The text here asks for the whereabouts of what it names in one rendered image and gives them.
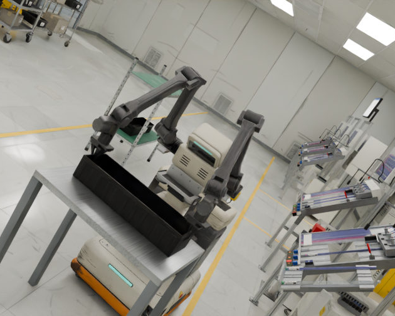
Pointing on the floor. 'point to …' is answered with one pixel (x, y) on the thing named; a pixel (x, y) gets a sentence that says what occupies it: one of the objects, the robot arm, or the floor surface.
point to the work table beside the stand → (185, 258)
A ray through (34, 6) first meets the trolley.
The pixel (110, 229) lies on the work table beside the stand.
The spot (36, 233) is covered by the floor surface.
